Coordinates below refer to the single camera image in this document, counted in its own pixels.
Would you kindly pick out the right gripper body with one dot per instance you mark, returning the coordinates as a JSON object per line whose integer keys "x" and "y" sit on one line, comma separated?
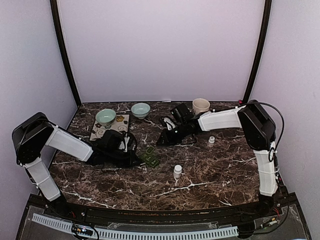
{"x": 175, "y": 137}

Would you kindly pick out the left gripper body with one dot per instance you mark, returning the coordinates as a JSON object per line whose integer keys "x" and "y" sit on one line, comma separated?
{"x": 124, "y": 162}

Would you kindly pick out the white pill bottle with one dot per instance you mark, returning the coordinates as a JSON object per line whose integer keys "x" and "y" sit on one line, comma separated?
{"x": 211, "y": 140}
{"x": 177, "y": 171}

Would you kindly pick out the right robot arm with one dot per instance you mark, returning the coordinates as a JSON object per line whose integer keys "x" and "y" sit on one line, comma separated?
{"x": 258, "y": 127}

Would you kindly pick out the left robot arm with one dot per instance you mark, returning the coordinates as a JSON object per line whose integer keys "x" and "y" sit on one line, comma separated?
{"x": 37, "y": 132}

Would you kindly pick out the right teal ceramic bowl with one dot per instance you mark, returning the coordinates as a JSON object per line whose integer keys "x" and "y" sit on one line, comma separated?
{"x": 140, "y": 110}

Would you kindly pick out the teal ceramic bowl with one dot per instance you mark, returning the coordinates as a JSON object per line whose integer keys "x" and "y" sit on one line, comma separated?
{"x": 106, "y": 117}
{"x": 140, "y": 110}

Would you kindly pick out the square floral ceramic plate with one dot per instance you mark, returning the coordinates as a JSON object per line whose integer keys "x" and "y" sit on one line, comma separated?
{"x": 121, "y": 124}

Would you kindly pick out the cream coral-print mug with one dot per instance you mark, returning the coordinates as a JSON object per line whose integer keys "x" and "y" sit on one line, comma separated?
{"x": 200, "y": 105}

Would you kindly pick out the left teal ceramic bowl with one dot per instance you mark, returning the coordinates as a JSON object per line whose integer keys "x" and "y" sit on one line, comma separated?
{"x": 106, "y": 117}

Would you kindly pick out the small green circuit board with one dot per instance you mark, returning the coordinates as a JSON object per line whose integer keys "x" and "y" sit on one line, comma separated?
{"x": 80, "y": 230}

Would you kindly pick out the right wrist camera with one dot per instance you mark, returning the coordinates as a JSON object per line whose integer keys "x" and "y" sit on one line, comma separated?
{"x": 167, "y": 122}

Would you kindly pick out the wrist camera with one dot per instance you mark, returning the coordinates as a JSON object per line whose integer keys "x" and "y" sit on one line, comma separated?
{"x": 167, "y": 122}
{"x": 126, "y": 142}

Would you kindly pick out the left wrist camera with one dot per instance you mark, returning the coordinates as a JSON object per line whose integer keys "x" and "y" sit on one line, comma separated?
{"x": 126, "y": 142}

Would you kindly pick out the black front table rail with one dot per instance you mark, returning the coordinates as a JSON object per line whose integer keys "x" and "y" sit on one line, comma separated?
{"x": 182, "y": 205}

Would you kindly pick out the right black frame post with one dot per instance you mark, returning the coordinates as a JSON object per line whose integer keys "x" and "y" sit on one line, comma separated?
{"x": 259, "y": 50}

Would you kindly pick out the black frame post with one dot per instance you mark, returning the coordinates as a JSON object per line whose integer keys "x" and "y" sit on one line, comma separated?
{"x": 63, "y": 51}
{"x": 259, "y": 50}

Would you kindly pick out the left black frame post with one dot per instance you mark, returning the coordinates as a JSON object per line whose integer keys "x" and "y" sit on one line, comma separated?
{"x": 63, "y": 51}

